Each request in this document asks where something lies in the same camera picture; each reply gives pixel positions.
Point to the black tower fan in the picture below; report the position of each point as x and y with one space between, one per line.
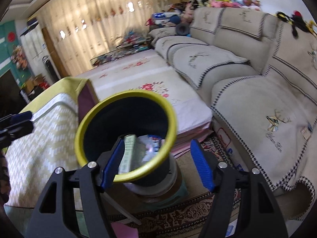
50 68

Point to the toothpaste tube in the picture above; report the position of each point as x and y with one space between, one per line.
146 147

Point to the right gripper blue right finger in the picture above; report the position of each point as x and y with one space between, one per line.
204 170

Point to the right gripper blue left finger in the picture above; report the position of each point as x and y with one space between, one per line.
110 162

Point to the floral floor mat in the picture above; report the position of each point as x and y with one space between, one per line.
149 71

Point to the cream curtains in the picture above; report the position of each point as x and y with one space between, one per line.
81 29

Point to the yellow rimmed trash bin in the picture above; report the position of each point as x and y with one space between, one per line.
128 114

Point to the green grey drink carton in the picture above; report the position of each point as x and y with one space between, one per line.
125 164

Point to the pile of plush toys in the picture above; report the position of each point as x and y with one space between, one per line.
186 8

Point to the beige sofa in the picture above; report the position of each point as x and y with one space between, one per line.
259 80

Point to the black yellow plush toy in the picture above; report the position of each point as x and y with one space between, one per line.
297 22

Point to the blue finger of the seen left gripper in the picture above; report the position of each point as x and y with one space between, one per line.
18 118

